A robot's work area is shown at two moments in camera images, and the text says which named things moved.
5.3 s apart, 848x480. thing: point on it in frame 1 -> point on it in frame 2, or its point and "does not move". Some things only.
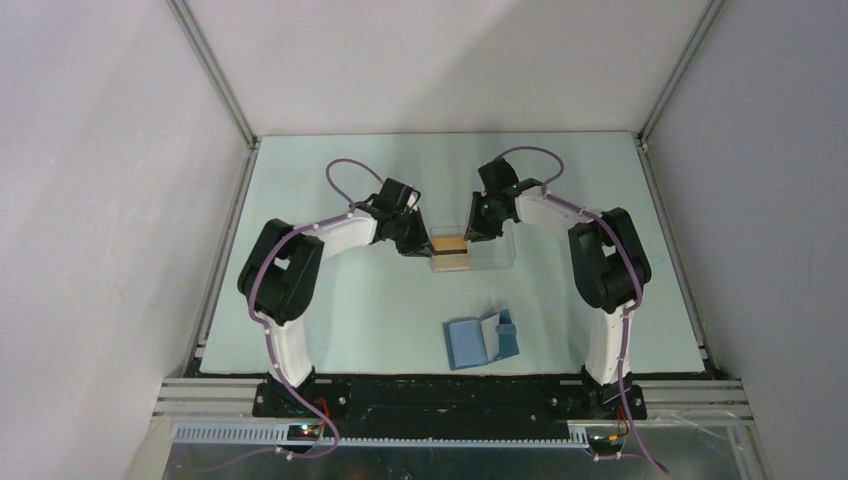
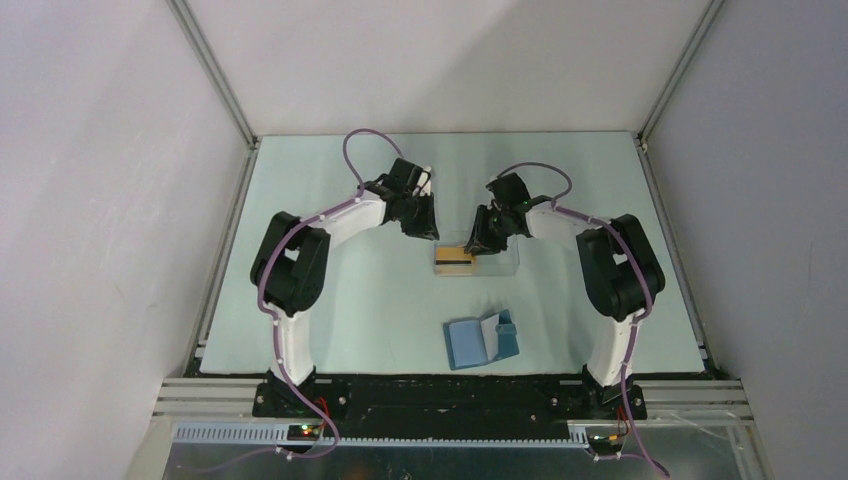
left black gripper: [420, 246] -> [426, 229]
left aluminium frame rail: [233, 104] does not move
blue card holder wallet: [476, 341] does not move
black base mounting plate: [449, 406] does not move
